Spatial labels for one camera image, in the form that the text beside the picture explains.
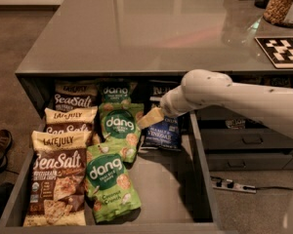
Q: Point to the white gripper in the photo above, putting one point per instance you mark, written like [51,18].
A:
[168,103]

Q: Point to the blue kettle chip bag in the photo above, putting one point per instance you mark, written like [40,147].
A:
[158,88]
[163,135]

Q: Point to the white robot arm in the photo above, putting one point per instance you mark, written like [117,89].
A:
[271,107]

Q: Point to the middle green Dang bag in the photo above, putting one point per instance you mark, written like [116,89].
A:
[120,128]

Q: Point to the green dang bag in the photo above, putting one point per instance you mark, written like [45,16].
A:
[108,185]
[116,90]
[120,128]

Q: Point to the back green Dang bag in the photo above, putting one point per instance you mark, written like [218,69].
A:
[116,90]

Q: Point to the grey right upper drawer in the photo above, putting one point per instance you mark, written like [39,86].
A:
[217,113]

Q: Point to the grey right middle drawer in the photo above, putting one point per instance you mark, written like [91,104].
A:
[229,139]

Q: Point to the grey right bottom drawer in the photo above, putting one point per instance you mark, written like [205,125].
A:
[250,162]

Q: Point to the middle Late July chip bag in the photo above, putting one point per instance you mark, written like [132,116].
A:
[76,120]

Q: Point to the late july chip bag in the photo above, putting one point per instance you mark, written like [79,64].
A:
[76,120]
[57,179]
[70,95]

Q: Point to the front green Dang bag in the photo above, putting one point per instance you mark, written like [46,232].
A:
[108,185]

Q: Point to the grey open top drawer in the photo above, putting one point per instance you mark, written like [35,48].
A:
[175,189]

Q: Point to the back Late July chip bag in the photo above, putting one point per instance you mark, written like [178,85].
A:
[70,95]

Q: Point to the front Late July chip bag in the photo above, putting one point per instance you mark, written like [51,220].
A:
[57,179]

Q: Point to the white power strip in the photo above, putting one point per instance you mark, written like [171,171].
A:
[230,185]

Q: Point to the black white fiducial marker tile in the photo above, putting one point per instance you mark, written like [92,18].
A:
[279,50]

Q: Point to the brown shoe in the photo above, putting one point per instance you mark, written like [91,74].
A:
[6,141]

